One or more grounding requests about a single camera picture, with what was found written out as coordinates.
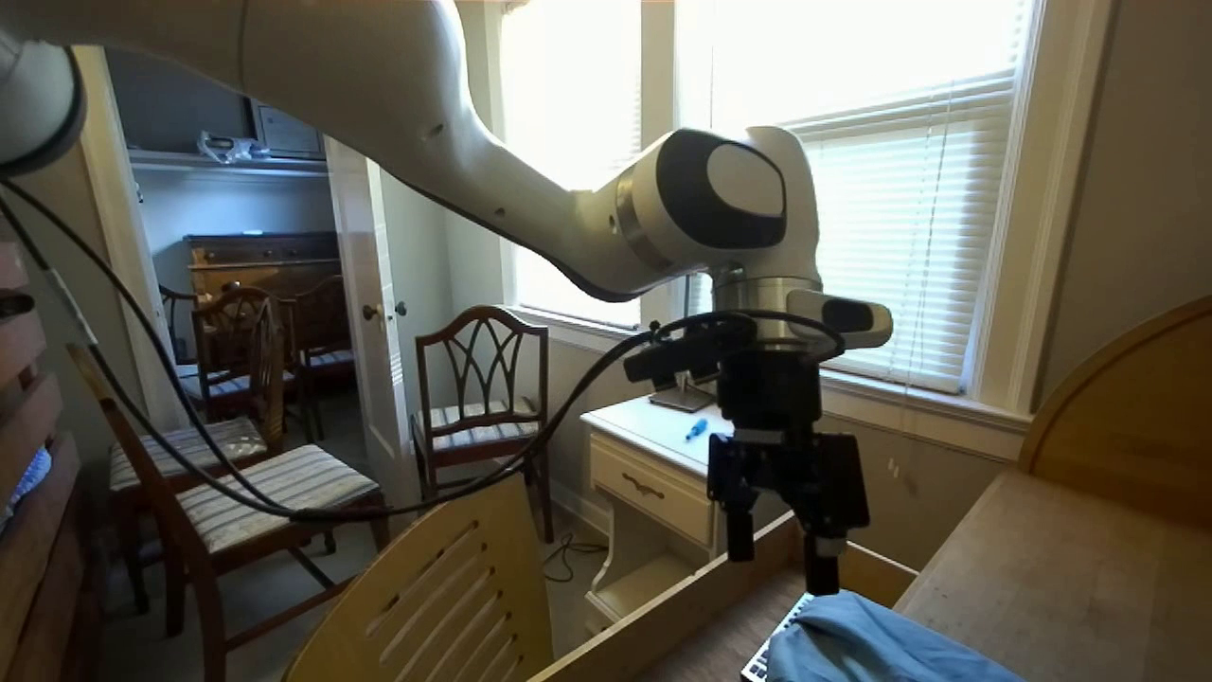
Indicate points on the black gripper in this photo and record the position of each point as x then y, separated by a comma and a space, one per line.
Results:
772, 392

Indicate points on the blue cloth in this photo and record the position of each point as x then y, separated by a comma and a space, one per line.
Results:
873, 647

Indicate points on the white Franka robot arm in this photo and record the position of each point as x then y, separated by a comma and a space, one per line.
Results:
380, 99

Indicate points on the dark chair arched back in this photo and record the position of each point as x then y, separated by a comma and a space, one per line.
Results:
479, 437

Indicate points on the light wooden slatted chair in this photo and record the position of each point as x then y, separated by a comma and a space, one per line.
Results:
431, 609

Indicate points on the dark chair striped seat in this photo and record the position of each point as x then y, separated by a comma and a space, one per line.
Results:
322, 346
279, 486
192, 447

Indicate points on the small blue marker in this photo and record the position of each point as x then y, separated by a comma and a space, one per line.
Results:
696, 428

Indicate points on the white nightstand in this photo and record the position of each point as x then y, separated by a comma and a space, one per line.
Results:
647, 486

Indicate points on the wide open desk drawer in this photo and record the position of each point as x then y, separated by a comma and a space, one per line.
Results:
686, 601

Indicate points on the white window blind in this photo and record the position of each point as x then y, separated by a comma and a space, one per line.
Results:
910, 250

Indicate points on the wooden roll-top desk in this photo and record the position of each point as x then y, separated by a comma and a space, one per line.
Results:
1075, 582

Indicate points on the white door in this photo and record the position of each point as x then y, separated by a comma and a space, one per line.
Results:
356, 227

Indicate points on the dark wooden dresser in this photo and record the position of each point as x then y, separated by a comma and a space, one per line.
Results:
250, 260

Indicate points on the white device on shelf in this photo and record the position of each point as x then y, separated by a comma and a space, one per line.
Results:
227, 150

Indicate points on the dark brown wooden furniture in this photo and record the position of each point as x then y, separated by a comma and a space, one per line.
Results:
41, 582

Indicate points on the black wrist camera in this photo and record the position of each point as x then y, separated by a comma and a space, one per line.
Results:
667, 360

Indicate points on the white window frame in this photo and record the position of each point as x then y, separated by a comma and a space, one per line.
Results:
1047, 191

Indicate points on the white wall shelf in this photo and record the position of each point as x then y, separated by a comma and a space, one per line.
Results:
164, 159

